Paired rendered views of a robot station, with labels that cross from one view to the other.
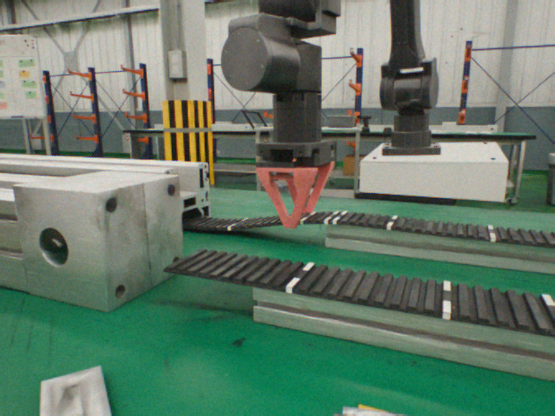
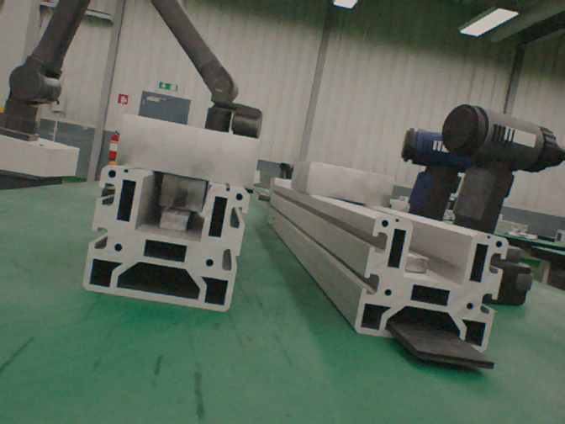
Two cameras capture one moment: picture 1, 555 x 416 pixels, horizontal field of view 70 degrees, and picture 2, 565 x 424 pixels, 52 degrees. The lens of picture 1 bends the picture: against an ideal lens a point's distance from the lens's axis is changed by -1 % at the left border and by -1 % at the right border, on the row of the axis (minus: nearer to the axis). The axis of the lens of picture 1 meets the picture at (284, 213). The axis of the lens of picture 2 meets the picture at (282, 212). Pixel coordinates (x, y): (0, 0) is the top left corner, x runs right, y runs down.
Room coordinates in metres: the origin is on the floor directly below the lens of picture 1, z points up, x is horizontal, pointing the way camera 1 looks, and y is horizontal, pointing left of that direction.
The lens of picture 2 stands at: (0.96, 1.25, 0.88)
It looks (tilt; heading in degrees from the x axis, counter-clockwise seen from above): 3 degrees down; 241
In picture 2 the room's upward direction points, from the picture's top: 11 degrees clockwise
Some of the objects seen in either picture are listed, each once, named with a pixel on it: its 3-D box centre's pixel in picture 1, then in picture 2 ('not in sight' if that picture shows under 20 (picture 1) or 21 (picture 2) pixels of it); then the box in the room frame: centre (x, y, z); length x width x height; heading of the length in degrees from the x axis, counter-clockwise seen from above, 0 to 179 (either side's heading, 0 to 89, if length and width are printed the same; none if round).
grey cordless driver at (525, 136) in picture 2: not in sight; (503, 209); (0.39, 0.76, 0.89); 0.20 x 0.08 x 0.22; 179
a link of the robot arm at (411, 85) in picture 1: (411, 96); (35, 91); (0.85, -0.26, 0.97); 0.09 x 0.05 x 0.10; 147
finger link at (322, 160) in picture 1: (301, 184); not in sight; (0.49, -0.02, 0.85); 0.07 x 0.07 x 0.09; 68
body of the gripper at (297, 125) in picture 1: (296, 125); not in sight; (0.48, -0.02, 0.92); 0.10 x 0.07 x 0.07; 158
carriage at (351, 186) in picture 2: not in sight; (335, 192); (0.51, 0.57, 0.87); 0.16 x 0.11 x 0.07; 68
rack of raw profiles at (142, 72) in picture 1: (83, 113); not in sight; (9.87, 4.85, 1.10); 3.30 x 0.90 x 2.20; 67
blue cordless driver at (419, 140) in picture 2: not in sight; (454, 203); (0.26, 0.55, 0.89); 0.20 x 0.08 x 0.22; 146
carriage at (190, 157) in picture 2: not in sight; (191, 167); (0.78, 0.73, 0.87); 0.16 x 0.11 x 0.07; 68
